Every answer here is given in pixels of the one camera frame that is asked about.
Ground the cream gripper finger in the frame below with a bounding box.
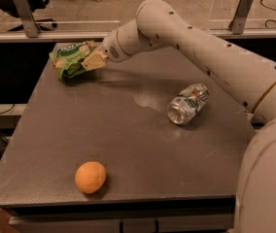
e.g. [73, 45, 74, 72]
[81, 51, 108, 71]

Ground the green rice chip bag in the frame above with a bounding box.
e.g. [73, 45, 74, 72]
[50, 41, 95, 80]

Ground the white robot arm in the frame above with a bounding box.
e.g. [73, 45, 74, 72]
[82, 0, 276, 233]

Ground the crushed clear plastic bottle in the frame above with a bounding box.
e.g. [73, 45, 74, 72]
[167, 83, 209, 125]

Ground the orange fruit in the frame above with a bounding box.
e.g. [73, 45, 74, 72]
[75, 161, 107, 194]

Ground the left metal bracket post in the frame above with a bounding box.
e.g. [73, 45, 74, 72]
[13, 0, 40, 38]

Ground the metal bracket post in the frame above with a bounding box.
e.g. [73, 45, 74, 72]
[228, 0, 254, 35]
[13, 0, 40, 38]

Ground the right metal bracket post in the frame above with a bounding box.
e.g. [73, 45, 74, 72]
[228, 0, 254, 35]

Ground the metal rail bar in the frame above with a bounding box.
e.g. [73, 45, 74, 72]
[0, 28, 276, 43]

